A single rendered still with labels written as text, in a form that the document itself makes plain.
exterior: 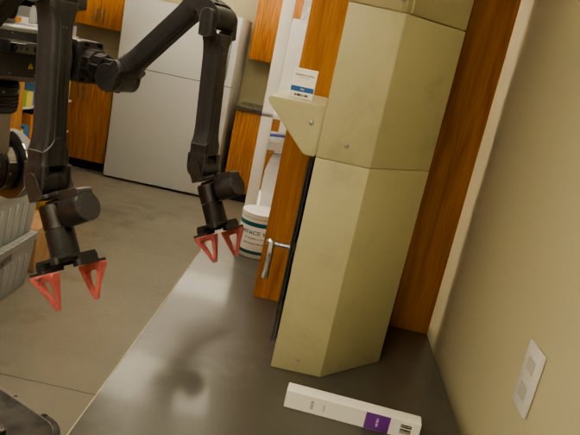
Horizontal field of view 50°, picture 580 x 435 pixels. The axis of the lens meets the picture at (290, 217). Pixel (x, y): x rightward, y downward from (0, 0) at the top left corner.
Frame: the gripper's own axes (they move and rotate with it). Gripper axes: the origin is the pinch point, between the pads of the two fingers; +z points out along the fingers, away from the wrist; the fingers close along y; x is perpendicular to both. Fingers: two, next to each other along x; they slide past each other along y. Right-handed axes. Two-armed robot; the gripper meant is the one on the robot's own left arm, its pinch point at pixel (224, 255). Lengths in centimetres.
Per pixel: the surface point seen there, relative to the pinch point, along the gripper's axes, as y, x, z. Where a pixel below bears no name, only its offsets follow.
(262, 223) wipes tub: 32.2, 7.2, -6.1
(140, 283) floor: 156, 192, 12
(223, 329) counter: -16.6, -6.9, 16.3
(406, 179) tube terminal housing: -6, -56, -7
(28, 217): 92, 198, -41
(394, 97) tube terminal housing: -15, -62, -23
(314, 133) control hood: -23, -47, -21
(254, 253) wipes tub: 31.8, 12.9, 2.6
